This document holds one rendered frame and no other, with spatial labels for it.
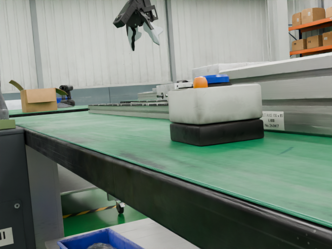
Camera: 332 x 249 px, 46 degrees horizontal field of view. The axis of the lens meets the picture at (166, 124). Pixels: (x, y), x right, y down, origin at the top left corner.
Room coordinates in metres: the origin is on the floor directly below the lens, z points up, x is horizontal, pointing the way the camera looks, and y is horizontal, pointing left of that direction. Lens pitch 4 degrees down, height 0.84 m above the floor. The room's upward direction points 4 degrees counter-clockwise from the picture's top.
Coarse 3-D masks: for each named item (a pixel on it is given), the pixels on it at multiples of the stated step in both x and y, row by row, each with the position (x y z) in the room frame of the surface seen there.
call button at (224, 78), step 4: (200, 76) 0.44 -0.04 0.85; (204, 76) 0.44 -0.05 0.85; (208, 76) 0.43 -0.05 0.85; (212, 76) 0.43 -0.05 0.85; (216, 76) 0.43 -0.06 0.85; (220, 76) 0.43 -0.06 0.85; (224, 76) 0.44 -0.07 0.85; (228, 76) 0.45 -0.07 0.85; (208, 80) 0.43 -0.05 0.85; (212, 80) 0.43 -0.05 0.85; (216, 80) 0.43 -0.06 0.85; (220, 80) 0.43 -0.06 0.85; (224, 80) 0.44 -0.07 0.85; (228, 80) 0.44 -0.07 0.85
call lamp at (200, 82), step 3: (195, 78) 0.41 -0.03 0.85; (198, 78) 0.41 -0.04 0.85; (201, 78) 0.41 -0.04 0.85; (204, 78) 0.41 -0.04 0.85; (195, 81) 0.41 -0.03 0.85; (198, 81) 0.41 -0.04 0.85; (201, 81) 0.41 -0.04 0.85; (204, 81) 0.41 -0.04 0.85; (195, 84) 0.41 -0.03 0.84; (198, 84) 0.41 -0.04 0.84; (201, 84) 0.41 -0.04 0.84; (204, 84) 0.41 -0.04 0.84; (195, 87) 0.41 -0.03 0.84; (198, 87) 0.41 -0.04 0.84; (201, 87) 0.41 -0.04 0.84
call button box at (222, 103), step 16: (176, 96) 0.45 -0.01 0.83; (192, 96) 0.41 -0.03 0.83; (208, 96) 0.40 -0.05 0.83; (224, 96) 0.41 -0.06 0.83; (240, 96) 0.42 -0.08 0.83; (256, 96) 0.43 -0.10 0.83; (176, 112) 0.45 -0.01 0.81; (192, 112) 0.41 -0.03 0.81; (208, 112) 0.40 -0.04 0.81; (224, 112) 0.41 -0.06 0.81; (240, 112) 0.42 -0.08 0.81; (256, 112) 0.43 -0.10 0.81; (176, 128) 0.45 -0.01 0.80; (192, 128) 0.41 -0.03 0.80; (208, 128) 0.40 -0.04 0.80; (224, 128) 0.41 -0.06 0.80; (240, 128) 0.42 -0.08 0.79; (256, 128) 0.43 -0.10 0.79; (192, 144) 0.42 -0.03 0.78; (208, 144) 0.40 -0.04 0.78
